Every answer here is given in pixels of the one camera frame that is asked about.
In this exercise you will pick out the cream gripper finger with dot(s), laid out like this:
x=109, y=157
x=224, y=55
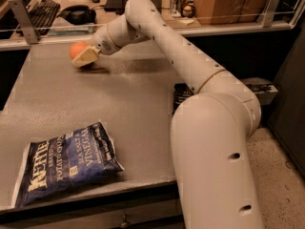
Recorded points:
x=90, y=55

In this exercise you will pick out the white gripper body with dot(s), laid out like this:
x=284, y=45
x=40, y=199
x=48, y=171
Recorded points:
x=102, y=41

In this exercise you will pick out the orange fruit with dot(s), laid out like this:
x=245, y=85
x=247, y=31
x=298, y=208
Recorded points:
x=77, y=49

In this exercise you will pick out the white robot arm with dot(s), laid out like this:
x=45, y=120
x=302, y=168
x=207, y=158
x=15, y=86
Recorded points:
x=209, y=130

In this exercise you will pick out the black rxbar chocolate bar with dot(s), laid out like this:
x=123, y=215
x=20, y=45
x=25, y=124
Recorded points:
x=180, y=94

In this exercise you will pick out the black headphones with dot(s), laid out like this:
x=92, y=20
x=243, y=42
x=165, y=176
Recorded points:
x=78, y=14

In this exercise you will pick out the black laptop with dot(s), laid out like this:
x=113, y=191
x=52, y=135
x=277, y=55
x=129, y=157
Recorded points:
x=114, y=5

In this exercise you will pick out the black keyboard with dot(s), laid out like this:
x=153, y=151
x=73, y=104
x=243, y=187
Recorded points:
x=43, y=14

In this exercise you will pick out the metal can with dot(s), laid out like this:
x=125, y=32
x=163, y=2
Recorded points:
x=176, y=8

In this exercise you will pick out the small round jar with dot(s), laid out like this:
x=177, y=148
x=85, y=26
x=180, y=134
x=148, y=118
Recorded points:
x=187, y=11

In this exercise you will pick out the blue kettle chips bag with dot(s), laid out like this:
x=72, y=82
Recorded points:
x=64, y=162

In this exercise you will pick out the brown cardboard box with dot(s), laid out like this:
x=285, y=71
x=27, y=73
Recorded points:
x=216, y=12

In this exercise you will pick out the glass barrier panel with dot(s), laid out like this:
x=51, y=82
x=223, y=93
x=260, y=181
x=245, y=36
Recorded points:
x=186, y=27

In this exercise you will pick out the grey metal shelf tray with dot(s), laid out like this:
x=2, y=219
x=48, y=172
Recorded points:
x=264, y=89

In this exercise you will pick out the left metal bracket post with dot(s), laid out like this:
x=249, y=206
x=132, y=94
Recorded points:
x=27, y=28

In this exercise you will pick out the table drawer with handle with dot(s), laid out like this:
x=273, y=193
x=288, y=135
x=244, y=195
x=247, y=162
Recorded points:
x=153, y=208

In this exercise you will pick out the right metal bracket post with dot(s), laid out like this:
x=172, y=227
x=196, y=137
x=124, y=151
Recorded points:
x=267, y=16

